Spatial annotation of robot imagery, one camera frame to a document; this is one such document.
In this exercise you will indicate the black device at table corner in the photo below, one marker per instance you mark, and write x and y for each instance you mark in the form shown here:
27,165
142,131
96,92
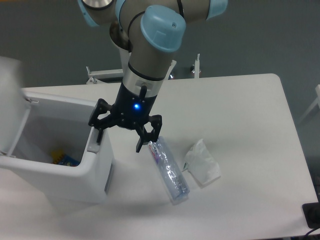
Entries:
312,214

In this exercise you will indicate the colourful trash inside can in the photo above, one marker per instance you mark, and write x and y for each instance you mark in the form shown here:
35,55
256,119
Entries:
60,158

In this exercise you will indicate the crumpled white plastic bag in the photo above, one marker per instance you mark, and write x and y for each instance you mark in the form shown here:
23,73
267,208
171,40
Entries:
200,163

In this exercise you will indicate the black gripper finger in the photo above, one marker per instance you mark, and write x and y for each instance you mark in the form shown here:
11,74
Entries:
102,117
144,136

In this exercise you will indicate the clear plastic water bottle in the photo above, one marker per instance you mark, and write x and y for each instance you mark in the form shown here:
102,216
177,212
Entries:
169,170

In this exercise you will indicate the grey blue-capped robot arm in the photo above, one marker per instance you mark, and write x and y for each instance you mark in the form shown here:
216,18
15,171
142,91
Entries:
153,31

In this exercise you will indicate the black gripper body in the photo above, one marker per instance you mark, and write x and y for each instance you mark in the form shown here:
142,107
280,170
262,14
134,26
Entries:
129,108

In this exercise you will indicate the white push-button trash can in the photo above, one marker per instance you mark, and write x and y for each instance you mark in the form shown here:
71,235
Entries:
32,125

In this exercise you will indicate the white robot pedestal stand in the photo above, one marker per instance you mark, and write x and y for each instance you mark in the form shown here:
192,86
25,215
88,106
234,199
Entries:
154,69

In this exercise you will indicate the white furniture piece right edge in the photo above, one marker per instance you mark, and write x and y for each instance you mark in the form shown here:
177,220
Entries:
312,109

